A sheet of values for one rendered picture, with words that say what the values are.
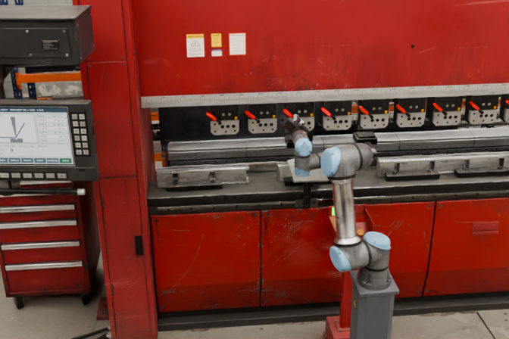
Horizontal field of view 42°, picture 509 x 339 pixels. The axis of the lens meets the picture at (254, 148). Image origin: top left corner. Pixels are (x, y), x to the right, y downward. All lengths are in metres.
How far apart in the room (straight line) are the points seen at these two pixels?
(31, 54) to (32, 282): 1.79
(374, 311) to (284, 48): 1.35
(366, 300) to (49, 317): 2.06
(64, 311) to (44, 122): 1.71
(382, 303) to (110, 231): 1.43
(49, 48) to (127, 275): 1.42
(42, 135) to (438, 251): 2.28
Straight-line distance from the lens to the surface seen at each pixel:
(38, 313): 4.37
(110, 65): 3.23
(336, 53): 3.48
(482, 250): 4.11
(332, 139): 3.99
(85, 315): 4.27
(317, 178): 3.47
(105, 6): 3.16
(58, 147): 2.95
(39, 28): 2.83
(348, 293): 3.74
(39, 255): 4.16
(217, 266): 3.80
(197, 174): 3.65
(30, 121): 2.94
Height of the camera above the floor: 2.52
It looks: 23 degrees down
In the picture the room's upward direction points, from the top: 1 degrees counter-clockwise
